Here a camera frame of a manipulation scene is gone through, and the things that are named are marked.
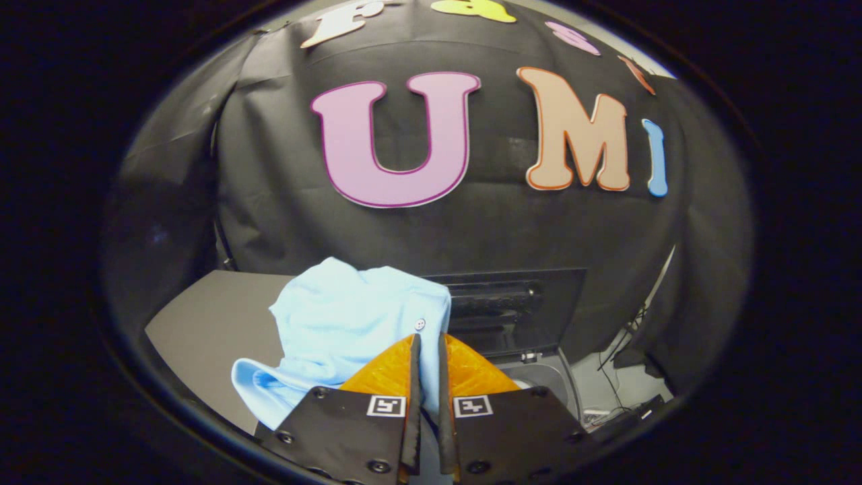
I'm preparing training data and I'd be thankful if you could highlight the black light stand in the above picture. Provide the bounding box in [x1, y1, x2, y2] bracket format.
[630, 246, 676, 337]

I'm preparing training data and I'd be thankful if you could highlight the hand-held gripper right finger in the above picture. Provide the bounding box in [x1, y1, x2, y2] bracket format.
[438, 333, 590, 485]

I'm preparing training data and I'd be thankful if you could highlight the cream and dark cabinet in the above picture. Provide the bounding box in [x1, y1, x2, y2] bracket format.
[145, 271, 297, 432]

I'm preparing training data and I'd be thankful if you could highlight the black backdrop cloth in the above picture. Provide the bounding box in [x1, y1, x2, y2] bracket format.
[101, 0, 755, 395]

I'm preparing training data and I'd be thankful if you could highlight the bundle of floor cables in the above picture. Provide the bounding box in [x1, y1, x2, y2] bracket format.
[596, 306, 647, 413]

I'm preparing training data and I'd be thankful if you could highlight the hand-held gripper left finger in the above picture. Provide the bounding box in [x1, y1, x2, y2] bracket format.
[259, 333, 424, 485]

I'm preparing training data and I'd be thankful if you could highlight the black floor box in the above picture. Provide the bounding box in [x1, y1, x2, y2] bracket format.
[586, 394, 667, 432]

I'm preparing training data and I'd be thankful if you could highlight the light blue shirt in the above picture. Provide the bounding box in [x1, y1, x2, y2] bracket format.
[231, 257, 452, 432]

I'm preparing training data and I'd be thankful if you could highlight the dark washing machine lid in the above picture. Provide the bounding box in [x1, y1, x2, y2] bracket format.
[424, 268, 587, 358]

